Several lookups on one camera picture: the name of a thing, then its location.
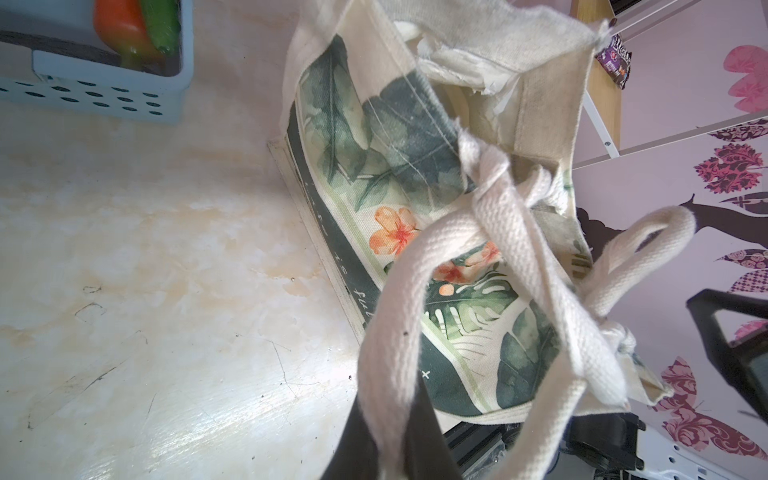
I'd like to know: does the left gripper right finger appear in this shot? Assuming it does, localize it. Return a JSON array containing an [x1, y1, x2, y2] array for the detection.
[[403, 378, 462, 480]]

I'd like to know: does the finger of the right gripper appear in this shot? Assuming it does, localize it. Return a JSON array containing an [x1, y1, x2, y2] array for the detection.
[[686, 289, 767, 420]]

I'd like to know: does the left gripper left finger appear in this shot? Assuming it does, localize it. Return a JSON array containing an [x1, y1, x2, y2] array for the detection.
[[320, 398, 379, 480]]

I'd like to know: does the cream canvas grocery bag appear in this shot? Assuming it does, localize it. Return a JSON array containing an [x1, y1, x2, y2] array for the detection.
[[271, 1, 696, 479]]

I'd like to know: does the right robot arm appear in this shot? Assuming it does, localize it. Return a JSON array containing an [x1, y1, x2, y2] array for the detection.
[[546, 290, 767, 479]]

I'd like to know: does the purple candy bag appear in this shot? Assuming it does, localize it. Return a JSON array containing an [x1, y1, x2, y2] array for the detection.
[[595, 34, 632, 90]]

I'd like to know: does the white wooden shelf rack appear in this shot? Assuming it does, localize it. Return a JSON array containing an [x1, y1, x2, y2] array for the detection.
[[575, 1, 767, 168]]

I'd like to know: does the green cucumber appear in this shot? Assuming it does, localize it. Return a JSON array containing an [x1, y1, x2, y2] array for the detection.
[[139, 0, 181, 56]]

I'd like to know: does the red chili pepper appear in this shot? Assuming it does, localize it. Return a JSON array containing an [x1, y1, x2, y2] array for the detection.
[[92, 0, 164, 70]]

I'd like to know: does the blue plastic vegetable basket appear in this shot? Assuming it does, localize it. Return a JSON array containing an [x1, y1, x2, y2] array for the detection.
[[1, 1, 194, 124]]

